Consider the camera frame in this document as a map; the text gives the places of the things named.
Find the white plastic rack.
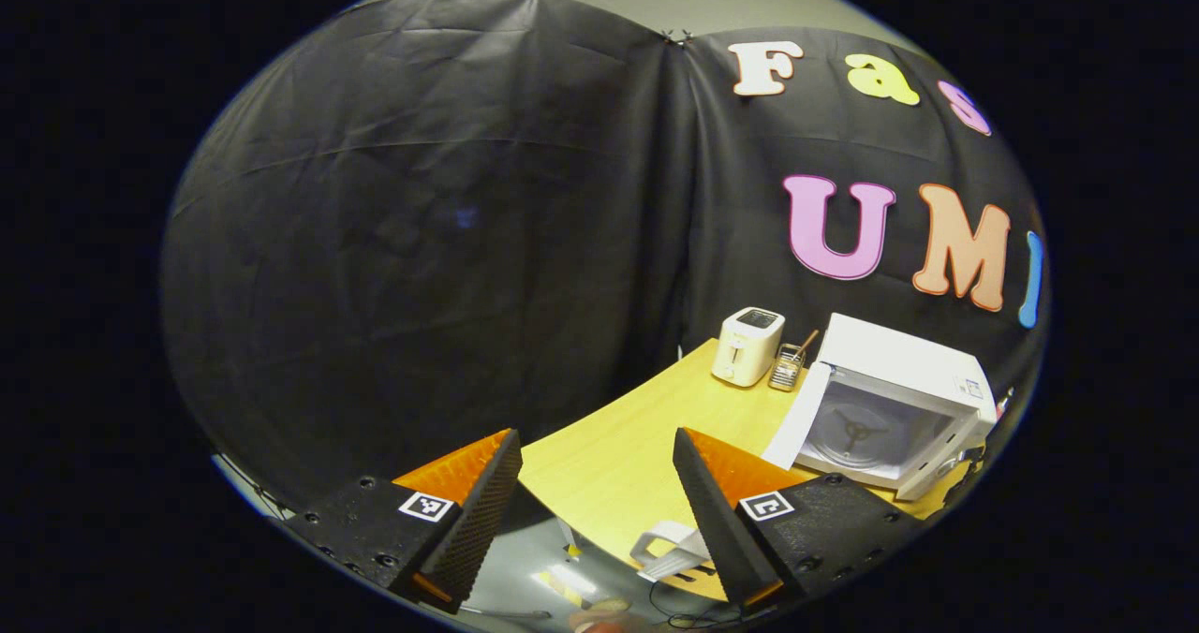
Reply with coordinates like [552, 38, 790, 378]
[629, 521, 713, 583]

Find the metal mesh utensil holder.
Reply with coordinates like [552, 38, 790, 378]
[768, 343, 807, 392]

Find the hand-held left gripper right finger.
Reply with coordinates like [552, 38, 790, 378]
[673, 427, 924, 612]

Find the black backdrop cloth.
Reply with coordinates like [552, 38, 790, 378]
[159, 0, 1050, 512]

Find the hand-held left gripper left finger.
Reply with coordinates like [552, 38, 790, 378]
[281, 429, 524, 615]

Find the white toaster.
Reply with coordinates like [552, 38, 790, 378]
[711, 307, 786, 389]

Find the white microwave oven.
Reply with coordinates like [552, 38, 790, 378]
[762, 313, 999, 501]

